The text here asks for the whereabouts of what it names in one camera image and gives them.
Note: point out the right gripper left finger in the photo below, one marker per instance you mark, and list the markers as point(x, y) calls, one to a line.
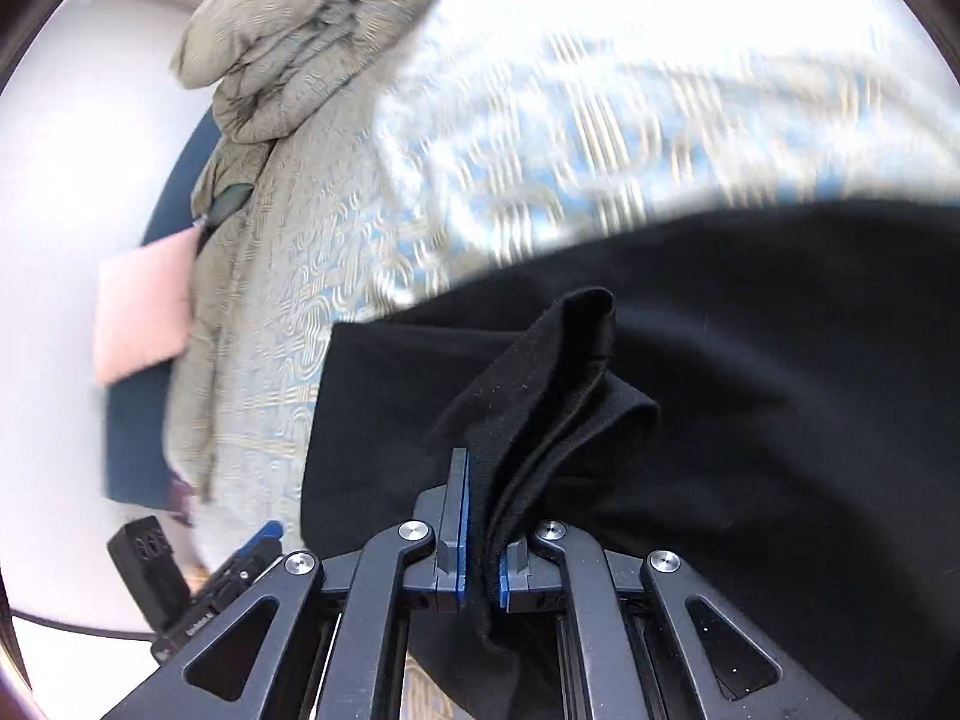
point(438, 582)

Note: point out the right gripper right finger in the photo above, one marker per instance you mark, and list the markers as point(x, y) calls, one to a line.
point(529, 579)

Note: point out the blue beige patterned bedspread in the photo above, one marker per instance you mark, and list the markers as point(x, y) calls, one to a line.
point(495, 133)

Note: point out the pink pillow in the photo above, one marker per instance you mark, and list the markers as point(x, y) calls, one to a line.
point(143, 314)

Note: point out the folded patterned comforter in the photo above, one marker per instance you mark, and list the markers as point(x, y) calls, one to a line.
point(273, 63)

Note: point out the dark blue bed frame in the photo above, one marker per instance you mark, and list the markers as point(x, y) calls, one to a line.
point(135, 470)

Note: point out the black pants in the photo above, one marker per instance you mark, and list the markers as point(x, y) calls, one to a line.
point(771, 394)

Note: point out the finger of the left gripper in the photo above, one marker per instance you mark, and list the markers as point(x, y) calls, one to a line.
point(251, 543)

